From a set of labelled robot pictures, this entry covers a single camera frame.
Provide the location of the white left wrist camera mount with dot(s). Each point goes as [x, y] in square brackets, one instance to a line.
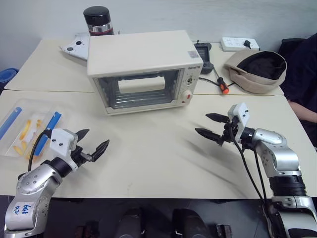
[62, 140]

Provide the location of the metal oven rack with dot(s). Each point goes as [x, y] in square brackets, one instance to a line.
[138, 98]

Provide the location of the beige hat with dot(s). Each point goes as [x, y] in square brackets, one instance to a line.
[250, 80]

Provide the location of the black remote controller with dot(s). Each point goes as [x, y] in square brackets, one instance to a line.
[205, 55]

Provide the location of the cream toaster oven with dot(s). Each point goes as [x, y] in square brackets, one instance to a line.
[138, 52]

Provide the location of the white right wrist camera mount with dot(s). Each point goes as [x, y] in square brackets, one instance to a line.
[240, 116]

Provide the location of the long yellow fry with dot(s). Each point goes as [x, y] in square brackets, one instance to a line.
[25, 129]

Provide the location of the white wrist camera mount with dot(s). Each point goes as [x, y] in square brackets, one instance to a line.
[240, 116]
[62, 140]

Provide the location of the orange black screwdriver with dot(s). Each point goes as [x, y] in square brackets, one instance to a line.
[222, 85]

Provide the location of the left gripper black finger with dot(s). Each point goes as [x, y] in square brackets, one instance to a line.
[100, 150]
[83, 135]

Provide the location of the white power strip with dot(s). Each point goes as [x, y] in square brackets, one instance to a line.
[232, 44]

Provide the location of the person in dark clothes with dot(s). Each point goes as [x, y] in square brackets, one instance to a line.
[303, 74]

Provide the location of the clear plastic tray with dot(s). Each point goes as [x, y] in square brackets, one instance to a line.
[15, 116]

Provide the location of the short yellow fry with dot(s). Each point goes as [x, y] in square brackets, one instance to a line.
[23, 143]
[19, 149]
[38, 123]

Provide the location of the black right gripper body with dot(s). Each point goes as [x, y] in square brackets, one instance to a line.
[229, 131]

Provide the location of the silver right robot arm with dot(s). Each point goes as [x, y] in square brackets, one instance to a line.
[280, 153]

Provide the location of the black power plug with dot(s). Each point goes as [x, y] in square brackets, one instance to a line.
[247, 43]

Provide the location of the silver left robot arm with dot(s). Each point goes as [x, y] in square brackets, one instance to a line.
[32, 188]

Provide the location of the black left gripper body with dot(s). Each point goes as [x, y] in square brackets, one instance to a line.
[80, 157]

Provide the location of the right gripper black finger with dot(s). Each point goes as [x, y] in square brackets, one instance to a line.
[219, 118]
[209, 135]

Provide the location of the glass oven door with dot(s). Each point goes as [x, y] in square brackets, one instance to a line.
[143, 96]

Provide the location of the blue stick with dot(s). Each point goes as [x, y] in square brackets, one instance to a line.
[10, 121]
[53, 121]

